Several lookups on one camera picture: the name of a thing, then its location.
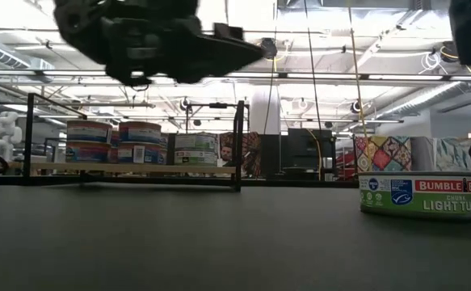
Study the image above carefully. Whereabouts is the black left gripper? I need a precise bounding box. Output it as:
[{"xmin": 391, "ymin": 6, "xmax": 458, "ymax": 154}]
[{"xmin": 99, "ymin": 14, "xmax": 267, "ymax": 86}]

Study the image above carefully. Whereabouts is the green white tuna can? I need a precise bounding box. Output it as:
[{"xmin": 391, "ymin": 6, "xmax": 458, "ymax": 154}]
[
  {"xmin": 174, "ymin": 133, "xmax": 219, "ymax": 153},
  {"xmin": 174, "ymin": 150, "xmax": 219, "ymax": 167},
  {"xmin": 358, "ymin": 171, "xmax": 471, "ymax": 221}
]

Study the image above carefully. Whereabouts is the brown patterned cloth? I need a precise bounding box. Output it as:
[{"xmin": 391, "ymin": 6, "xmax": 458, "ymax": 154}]
[{"xmin": 218, "ymin": 131, "xmax": 263, "ymax": 178}]

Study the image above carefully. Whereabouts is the teal patterned cloth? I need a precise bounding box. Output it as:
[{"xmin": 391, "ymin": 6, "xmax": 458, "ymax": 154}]
[{"xmin": 431, "ymin": 135, "xmax": 471, "ymax": 174}]

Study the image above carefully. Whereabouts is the plain grey cloth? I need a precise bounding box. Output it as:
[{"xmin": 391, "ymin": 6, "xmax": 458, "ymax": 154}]
[{"xmin": 410, "ymin": 136, "xmax": 436, "ymax": 174}]

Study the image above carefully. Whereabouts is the black background rack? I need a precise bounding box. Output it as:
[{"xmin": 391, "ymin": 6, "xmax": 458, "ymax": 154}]
[{"xmin": 259, "ymin": 128, "xmax": 338, "ymax": 182}]

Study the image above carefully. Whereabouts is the colourful patchwork quilt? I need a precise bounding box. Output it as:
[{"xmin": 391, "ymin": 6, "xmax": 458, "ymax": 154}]
[{"xmin": 354, "ymin": 134, "xmax": 414, "ymax": 174}]

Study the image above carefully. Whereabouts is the black table mat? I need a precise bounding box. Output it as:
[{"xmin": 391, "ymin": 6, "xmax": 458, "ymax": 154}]
[{"xmin": 0, "ymin": 177, "xmax": 471, "ymax": 291}]

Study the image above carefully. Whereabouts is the white robot figure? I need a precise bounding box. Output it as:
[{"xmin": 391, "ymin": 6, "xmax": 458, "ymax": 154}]
[{"xmin": 0, "ymin": 111, "xmax": 24, "ymax": 162}]

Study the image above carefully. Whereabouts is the black ceiling cable reel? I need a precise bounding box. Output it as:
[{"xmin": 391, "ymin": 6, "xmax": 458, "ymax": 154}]
[
  {"xmin": 259, "ymin": 36, "xmax": 280, "ymax": 61},
  {"xmin": 439, "ymin": 40, "xmax": 460, "ymax": 64}
]

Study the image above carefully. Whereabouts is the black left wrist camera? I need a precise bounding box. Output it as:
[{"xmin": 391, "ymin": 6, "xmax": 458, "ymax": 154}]
[{"xmin": 109, "ymin": 0, "xmax": 200, "ymax": 20}]

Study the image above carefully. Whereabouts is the silver ceiling duct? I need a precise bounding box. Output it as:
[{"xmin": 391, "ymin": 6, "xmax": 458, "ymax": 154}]
[
  {"xmin": 0, "ymin": 38, "xmax": 54, "ymax": 72},
  {"xmin": 374, "ymin": 80, "xmax": 471, "ymax": 120}
]

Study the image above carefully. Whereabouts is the thin black power cord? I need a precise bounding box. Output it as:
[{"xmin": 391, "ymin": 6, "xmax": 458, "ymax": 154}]
[{"xmin": 303, "ymin": 0, "xmax": 323, "ymax": 137}]

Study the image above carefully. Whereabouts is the black metal shelf frame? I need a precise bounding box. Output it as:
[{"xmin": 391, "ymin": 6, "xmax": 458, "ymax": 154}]
[{"xmin": 0, "ymin": 91, "xmax": 252, "ymax": 193}]

